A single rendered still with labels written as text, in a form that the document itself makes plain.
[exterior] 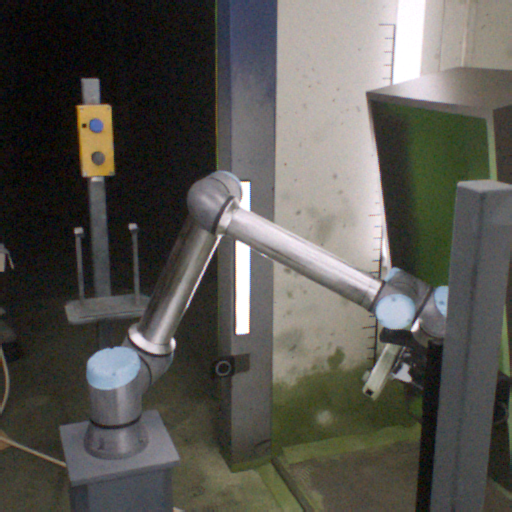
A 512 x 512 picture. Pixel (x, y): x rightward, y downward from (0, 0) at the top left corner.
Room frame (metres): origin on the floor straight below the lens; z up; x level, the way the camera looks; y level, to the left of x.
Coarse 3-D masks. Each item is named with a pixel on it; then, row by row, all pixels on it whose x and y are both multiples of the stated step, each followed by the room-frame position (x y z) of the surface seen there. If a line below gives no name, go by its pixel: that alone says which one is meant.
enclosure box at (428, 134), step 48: (384, 96) 2.23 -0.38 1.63; (432, 96) 2.06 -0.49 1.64; (480, 96) 1.95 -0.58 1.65; (384, 144) 2.36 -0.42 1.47; (432, 144) 2.43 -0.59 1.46; (480, 144) 2.40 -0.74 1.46; (384, 192) 2.37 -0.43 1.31; (432, 192) 2.44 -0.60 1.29; (384, 240) 2.37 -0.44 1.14; (432, 240) 2.44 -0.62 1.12
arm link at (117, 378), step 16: (112, 352) 1.95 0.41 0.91; (128, 352) 1.95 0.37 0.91; (96, 368) 1.86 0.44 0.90; (112, 368) 1.86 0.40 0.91; (128, 368) 1.87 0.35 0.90; (144, 368) 1.96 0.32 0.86; (96, 384) 1.85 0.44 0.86; (112, 384) 1.84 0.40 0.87; (128, 384) 1.86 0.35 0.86; (144, 384) 1.93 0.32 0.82; (96, 400) 1.85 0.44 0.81; (112, 400) 1.84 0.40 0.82; (128, 400) 1.86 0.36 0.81; (96, 416) 1.85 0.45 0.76; (112, 416) 1.84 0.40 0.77; (128, 416) 1.86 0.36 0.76
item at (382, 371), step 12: (408, 324) 2.11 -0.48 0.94; (396, 348) 2.02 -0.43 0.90; (384, 360) 1.97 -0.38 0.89; (372, 372) 1.94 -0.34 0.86; (384, 372) 1.93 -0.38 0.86; (408, 372) 1.96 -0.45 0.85; (372, 384) 1.88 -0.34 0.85; (408, 384) 1.94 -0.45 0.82; (420, 384) 1.93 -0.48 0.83; (372, 396) 1.89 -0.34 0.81
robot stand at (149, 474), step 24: (72, 432) 1.97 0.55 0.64; (72, 456) 1.84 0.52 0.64; (144, 456) 1.84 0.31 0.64; (168, 456) 1.84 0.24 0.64; (72, 480) 1.72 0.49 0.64; (96, 480) 1.74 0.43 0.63; (120, 480) 1.78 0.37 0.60; (144, 480) 1.80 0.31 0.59; (168, 480) 1.84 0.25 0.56; (72, 504) 1.86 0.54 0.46; (96, 504) 1.75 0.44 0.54; (120, 504) 1.78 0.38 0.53; (144, 504) 1.80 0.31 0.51; (168, 504) 1.84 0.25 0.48
